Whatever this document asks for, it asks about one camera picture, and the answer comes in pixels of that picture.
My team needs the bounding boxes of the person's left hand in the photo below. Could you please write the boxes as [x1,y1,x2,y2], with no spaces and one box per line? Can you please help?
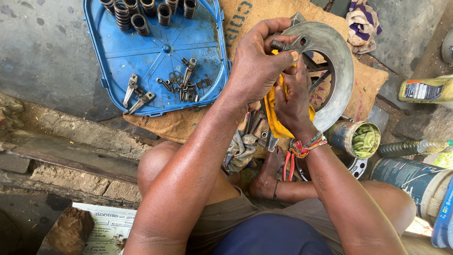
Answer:
[226,18,301,112]

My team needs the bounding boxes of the person's right hand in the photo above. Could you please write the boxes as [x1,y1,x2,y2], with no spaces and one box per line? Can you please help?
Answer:
[274,58,318,139]

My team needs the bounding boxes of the yellow cloth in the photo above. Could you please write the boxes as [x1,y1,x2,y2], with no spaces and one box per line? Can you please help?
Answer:
[264,50,316,139]

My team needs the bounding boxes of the small steel clutch lever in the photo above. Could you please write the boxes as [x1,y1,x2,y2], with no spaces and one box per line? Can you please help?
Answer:
[270,34,313,54]

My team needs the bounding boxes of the dark steel clutch cover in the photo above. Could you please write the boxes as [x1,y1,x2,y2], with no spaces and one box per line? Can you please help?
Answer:
[260,12,335,114]

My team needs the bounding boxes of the round steel pressure plate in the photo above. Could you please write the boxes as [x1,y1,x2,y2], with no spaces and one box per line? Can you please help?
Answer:
[273,21,355,133]

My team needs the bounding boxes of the grey metal lever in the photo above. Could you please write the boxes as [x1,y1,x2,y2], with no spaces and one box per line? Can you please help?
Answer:
[180,57,198,88]
[123,92,155,115]
[123,73,139,109]

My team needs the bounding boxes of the grey dirty rag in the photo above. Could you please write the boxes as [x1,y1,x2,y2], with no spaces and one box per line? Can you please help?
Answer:
[222,130,260,174]

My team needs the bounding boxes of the pile of small metal parts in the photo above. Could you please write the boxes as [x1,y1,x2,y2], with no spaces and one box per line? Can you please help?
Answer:
[156,70,214,103]

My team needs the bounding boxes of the tin can of green grease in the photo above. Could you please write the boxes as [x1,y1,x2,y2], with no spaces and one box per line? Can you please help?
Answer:
[325,120,382,159]

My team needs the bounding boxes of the person's right leg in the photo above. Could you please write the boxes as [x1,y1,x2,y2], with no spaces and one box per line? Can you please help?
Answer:
[248,146,417,227]

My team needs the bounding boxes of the person's leg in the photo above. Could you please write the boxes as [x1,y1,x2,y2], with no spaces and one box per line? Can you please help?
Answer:
[248,146,417,227]
[137,141,242,207]

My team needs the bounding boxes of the brown burlap sack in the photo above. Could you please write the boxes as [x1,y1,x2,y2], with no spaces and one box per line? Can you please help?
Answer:
[123,0,389,159]

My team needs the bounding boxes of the blue plastic tray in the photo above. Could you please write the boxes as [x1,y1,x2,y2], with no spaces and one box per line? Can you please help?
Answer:
[82,0,231,118]

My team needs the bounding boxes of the purple and white rag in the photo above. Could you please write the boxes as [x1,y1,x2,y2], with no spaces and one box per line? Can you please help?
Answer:
[346,0,383,54]

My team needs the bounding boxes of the green plastic bottle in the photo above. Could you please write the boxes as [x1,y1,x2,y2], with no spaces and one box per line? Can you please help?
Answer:
[377,138,453,158]

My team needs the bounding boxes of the group of dark coil springs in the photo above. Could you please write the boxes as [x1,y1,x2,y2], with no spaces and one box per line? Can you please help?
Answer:
[98,0,198,37]

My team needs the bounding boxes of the brown shorts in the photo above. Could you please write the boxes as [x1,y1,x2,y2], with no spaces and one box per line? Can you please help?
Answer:
[186,186,417,255]

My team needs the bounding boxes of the yellow oil bottle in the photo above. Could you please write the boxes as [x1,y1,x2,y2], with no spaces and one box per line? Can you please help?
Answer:
[398,74,453,105]

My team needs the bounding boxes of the dark blue shirt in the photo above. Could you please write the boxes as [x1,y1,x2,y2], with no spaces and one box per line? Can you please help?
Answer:
[211,213,334,255]

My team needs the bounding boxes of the large dark paint can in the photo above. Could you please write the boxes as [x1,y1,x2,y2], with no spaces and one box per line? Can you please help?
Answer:
[369,157,453,224]

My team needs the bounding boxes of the person's left leg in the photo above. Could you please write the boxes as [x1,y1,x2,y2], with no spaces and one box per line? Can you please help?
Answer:
[137,141,242,207]

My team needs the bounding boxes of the grey round object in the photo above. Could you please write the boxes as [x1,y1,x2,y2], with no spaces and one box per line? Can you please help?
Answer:
[440,37,453,65]

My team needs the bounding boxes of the blue plastic container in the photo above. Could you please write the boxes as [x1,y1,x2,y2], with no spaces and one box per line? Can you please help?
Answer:
[431,176,453,249]

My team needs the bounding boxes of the printed newspaper sheet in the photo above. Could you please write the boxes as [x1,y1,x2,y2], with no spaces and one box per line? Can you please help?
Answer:
[72,202,137,255]

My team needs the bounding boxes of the brown stone lump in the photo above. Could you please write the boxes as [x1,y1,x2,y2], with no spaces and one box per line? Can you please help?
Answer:
[45,207,95,255]

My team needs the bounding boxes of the coloured thread bracelets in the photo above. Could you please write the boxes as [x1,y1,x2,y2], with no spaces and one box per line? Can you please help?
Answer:
[290,131,328,159]

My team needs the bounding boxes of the loose steel bracket pieces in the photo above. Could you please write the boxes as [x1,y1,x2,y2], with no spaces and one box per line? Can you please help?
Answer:
[243,105,281,153]

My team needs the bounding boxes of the red handled pliers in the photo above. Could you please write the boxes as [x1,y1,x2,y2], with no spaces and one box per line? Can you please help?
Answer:
[282,150,296,182]

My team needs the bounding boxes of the steel ring with holes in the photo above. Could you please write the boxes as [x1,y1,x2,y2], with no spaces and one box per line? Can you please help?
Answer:
[295,155,369,181]

